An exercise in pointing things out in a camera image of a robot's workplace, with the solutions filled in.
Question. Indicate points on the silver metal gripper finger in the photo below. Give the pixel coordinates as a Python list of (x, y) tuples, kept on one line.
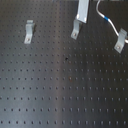
[(82, 12)]

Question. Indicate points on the middle metal cable clip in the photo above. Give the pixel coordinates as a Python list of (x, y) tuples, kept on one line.
[(76, 29)]

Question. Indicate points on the metal cable clip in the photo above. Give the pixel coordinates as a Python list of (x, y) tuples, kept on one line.
[(120, 41), (29, 31), (76, 29)]

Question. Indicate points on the right metal cable clip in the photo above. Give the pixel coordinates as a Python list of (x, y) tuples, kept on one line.
[(120, 41)]

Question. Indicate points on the left metal cable clip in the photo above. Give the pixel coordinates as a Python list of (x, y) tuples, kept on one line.
[(29, 31)]

